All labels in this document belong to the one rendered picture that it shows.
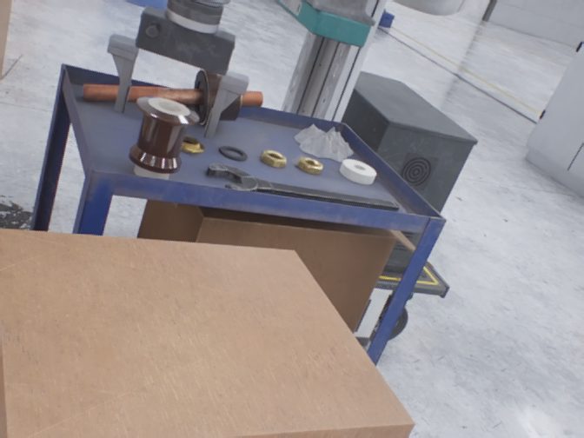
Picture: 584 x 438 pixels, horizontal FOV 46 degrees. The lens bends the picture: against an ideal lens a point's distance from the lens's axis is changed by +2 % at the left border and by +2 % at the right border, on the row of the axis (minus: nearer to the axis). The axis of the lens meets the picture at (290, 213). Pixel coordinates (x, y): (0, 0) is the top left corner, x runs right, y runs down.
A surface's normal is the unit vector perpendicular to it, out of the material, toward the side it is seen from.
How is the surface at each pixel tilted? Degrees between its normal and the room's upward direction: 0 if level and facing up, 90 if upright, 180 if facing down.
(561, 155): 90
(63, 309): 0
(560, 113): 90
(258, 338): 0
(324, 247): 90
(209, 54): 90
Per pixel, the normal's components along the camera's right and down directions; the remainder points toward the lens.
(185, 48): 0.07, 0.44
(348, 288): 0.37, 0.51
